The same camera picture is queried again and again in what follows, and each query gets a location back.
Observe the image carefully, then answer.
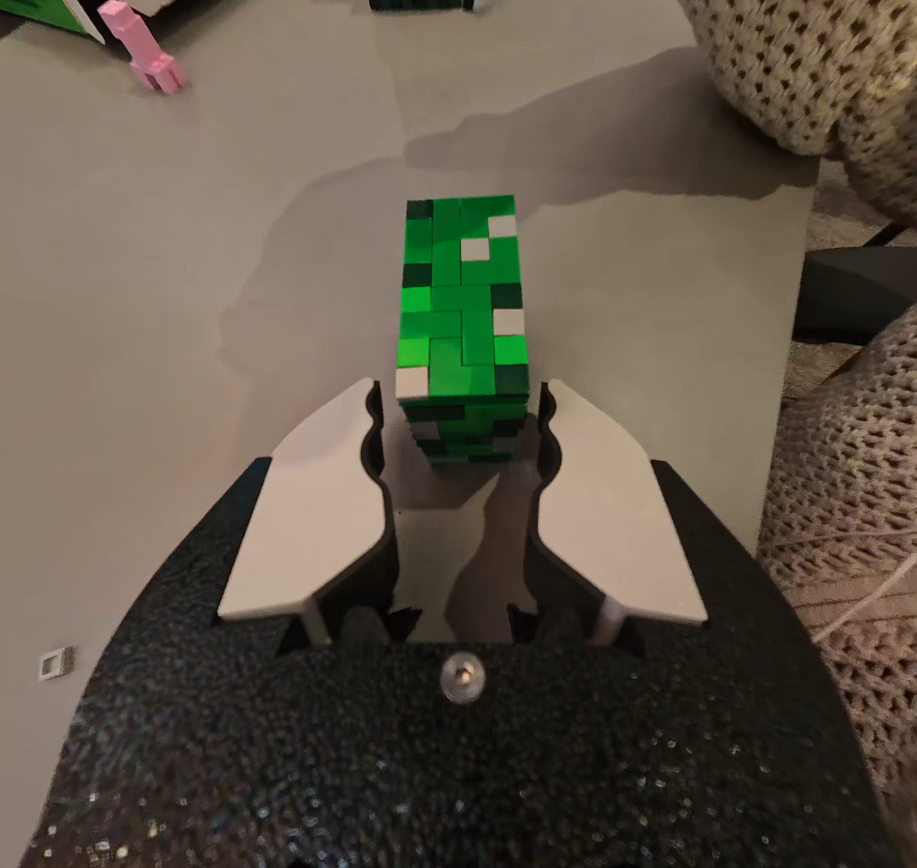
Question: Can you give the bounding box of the cream knit sweater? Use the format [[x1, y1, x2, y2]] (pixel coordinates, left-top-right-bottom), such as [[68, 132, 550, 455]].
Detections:
[[756, 309, 917, 801]]

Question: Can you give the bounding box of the pink lego pig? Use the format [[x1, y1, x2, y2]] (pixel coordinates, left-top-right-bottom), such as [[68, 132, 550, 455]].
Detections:
[[96, 0, 189, 94]]

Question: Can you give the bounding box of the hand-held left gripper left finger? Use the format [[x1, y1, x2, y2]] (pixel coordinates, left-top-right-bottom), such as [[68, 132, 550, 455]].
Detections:
[[217, 379, 400, 646]]

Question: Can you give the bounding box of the tall green lego block tower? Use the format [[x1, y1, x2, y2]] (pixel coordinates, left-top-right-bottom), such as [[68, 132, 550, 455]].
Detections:
[[396, 195, 533, 469]]

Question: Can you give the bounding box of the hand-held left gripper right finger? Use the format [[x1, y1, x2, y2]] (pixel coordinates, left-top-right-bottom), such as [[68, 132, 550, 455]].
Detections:
[[525, 379, 710, 648]]

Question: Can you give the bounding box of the black chair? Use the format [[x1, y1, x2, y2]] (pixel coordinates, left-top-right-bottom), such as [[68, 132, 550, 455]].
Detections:
[[791, 245, 917, 348]]

